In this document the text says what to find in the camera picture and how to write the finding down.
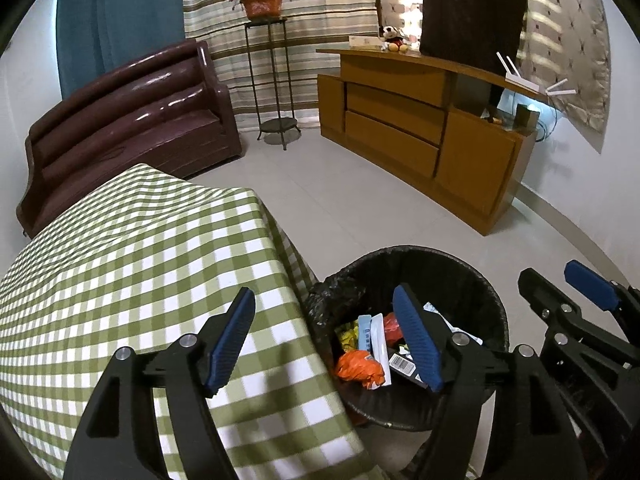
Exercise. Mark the wooden cabinet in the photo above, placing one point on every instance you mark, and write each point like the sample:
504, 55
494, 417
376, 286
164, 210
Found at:
395, 135

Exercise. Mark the large red plastic bag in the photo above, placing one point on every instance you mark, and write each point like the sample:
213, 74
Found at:
392, 327

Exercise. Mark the mouse plush toy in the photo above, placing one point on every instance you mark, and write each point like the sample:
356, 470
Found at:
392, 37

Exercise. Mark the white router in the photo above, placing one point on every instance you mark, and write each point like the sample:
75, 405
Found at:
520, 82

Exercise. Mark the blue curtain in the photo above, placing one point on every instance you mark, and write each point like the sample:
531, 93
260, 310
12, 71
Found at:
120, 20

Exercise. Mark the small dark box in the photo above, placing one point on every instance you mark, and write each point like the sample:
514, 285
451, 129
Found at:
526, 119

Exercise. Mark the striped beige curtain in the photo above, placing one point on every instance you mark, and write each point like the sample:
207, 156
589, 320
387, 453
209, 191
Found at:
325, 10

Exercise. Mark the green checked tablecloth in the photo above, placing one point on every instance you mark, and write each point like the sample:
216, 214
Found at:
125, 260

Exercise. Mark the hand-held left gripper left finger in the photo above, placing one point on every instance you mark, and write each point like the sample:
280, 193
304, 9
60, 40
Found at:
230, 340

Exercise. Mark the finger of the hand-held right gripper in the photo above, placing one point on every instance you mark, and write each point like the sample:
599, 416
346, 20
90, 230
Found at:
592, 285
542, 297

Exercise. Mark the yellow snack wrapper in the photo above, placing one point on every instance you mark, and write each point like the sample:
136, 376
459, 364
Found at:
347, 337

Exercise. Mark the dark cigarette pack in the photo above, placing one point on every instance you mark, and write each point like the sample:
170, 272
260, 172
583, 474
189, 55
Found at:
402, 364

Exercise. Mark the beige dotted curtain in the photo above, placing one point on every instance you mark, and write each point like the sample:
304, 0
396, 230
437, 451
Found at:
400, 0
570, 35

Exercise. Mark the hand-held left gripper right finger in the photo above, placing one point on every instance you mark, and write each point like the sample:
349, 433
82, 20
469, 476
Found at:
417, 335

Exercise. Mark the dark brown curtain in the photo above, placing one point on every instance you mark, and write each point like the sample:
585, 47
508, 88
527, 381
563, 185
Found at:
475, 10

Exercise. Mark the black trash bin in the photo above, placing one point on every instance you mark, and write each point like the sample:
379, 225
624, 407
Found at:
450, 280

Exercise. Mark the brown leather sofa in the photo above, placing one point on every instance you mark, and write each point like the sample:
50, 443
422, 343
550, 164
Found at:
130, 125

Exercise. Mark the small orange plastic bag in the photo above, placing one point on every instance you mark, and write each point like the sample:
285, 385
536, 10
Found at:
357, 366

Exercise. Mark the black metal plant stand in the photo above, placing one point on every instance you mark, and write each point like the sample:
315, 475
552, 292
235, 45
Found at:
277, 125

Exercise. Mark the white flat box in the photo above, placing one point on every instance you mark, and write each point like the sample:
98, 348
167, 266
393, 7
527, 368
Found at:
365, 41

